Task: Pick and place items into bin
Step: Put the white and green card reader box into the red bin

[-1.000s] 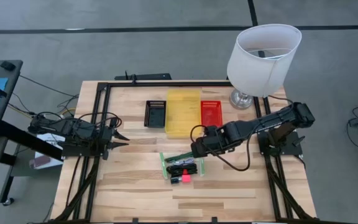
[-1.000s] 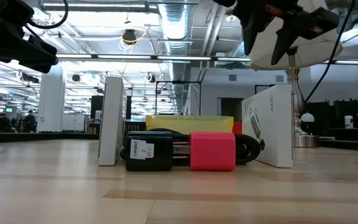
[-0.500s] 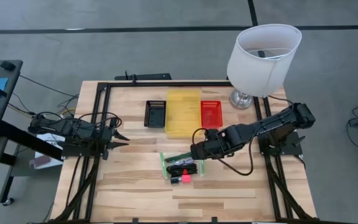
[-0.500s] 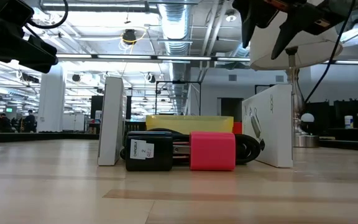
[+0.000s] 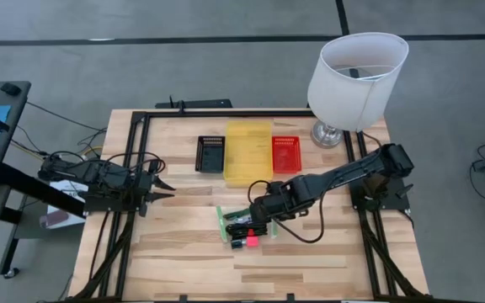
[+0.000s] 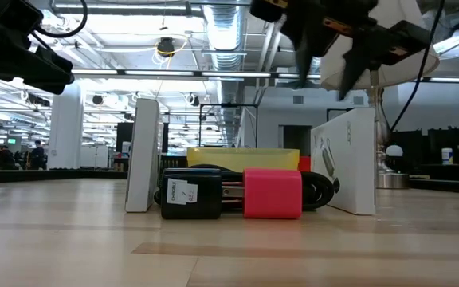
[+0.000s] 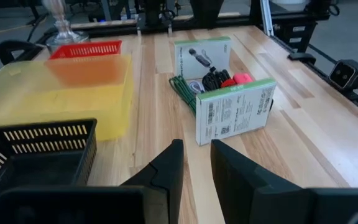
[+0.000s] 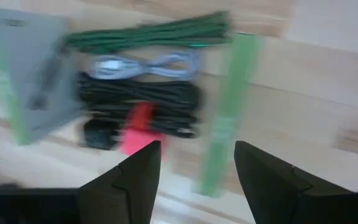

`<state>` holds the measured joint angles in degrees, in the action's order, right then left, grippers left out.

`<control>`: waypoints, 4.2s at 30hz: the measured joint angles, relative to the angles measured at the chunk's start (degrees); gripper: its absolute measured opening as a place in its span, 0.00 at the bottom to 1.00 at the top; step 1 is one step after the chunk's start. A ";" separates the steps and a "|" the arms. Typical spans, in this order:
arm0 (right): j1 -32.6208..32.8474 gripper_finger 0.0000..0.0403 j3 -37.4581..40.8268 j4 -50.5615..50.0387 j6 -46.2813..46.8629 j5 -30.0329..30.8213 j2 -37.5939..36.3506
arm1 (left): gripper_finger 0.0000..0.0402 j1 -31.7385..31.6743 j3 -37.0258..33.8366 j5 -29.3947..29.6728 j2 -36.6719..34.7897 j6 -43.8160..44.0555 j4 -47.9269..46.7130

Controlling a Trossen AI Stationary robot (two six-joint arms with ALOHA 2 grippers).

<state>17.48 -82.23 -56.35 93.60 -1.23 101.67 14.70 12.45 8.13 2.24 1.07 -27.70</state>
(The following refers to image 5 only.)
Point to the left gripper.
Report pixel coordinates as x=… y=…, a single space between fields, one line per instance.
x=145 y=185

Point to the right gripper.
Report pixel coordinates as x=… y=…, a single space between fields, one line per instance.
x=268 y=208

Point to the pink wall charger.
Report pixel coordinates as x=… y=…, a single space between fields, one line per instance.
x=252 y=241

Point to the black wall charger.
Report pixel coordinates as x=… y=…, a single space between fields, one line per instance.
x=236 y=243

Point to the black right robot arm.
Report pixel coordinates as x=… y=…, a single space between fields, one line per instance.
x=343 y=172

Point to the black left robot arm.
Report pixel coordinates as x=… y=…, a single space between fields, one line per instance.
x=99 y=174

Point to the yellow translucent plastic bin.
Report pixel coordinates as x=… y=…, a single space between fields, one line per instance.
x=248 y=153

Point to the red slotted plastic basket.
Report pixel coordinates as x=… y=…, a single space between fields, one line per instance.
x=286 y=155

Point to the black slotted plastic basket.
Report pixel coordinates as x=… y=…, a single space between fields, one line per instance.
x=210 y=155

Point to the white cardboard box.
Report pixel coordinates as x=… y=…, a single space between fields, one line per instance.
x=72 y=190

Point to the black router box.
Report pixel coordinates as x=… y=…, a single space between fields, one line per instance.
x=200 y=103

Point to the maroon flat packet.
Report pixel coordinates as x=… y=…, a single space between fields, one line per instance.
x=55 y=219

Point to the black metal support beam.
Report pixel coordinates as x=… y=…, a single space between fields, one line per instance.
x=40 y=191

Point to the grey side desk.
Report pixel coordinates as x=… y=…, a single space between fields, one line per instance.
x=11 y=126

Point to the black computer mouse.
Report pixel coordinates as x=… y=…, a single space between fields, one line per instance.
x=10 y=88

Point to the black aluminium table frame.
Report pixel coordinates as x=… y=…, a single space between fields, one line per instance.
x=246 y=113

